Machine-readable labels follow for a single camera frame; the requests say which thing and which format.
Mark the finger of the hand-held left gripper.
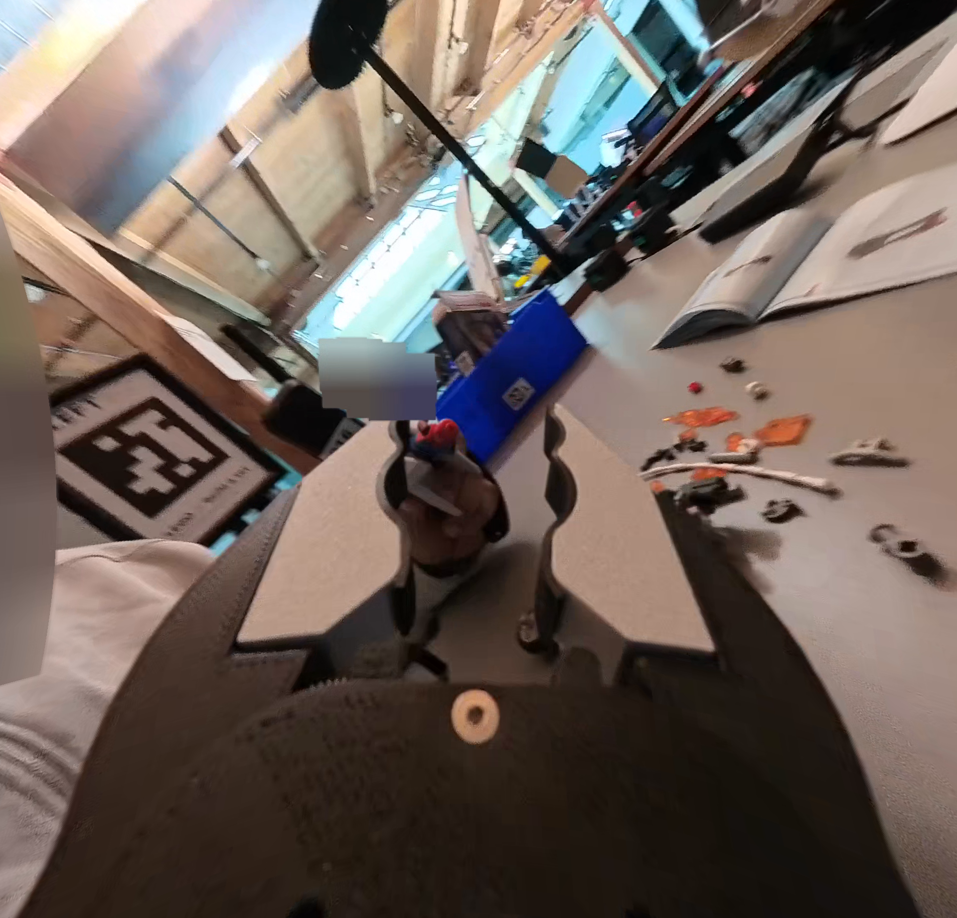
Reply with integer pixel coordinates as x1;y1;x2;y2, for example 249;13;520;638
406;456;466;519

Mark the red blue lego minifigure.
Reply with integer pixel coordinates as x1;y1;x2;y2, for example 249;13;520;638
407;418;462;464

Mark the framed tag sign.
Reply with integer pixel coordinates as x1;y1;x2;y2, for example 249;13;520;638
48;356;287;547

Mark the large orange lego flame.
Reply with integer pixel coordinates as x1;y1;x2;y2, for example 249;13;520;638
660;407;739;430

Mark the dark grey lego plate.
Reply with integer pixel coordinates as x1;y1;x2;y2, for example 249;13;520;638
869;524;945;576

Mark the black floor lamp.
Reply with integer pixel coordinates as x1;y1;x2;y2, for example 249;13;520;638
308;0;573;279

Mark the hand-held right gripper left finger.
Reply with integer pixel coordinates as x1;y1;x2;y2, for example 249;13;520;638
236;420;450;681

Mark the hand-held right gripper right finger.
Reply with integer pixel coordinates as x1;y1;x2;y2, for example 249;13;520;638
517;404;719;656

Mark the white tablet stand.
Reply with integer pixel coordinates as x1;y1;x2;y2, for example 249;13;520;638
699;0;898;244

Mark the orange printed lego tile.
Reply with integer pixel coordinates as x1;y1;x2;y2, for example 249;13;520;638
754;414;813;449

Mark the white flexible lego hose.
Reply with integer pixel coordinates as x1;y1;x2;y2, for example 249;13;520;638
640;462;840;499

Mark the person's left hand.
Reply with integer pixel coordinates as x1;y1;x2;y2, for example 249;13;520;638
410;469;511;569

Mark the open instruction booklet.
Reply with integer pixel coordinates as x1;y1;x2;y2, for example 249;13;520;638
649;185;957;351

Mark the dark lego set box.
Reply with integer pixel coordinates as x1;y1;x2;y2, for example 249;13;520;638
432;290;518;376

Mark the wooden post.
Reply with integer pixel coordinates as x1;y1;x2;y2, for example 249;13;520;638
0;174;319;478

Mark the blue plastic bin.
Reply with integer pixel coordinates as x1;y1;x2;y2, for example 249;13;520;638
436;288;589;464

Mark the black battery box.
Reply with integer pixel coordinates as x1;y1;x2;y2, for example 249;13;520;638
585;248;628;292

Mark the light grey lego bracket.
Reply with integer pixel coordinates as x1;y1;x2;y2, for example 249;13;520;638
830;438;911;470

